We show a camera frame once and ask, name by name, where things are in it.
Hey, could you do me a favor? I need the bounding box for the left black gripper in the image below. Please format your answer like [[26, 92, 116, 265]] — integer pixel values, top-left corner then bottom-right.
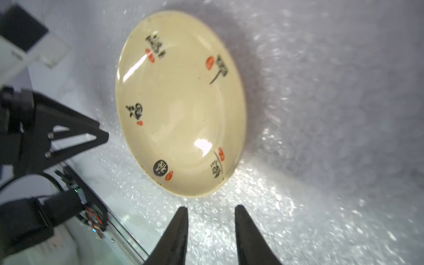
[[1, 87, 109, 176]]

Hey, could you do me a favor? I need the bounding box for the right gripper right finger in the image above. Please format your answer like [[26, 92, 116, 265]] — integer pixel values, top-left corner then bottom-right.
[[235, 205, 282, 265]]

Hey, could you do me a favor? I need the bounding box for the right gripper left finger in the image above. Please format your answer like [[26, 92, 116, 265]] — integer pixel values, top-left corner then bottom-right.
[[144, 206, 189, 265]]

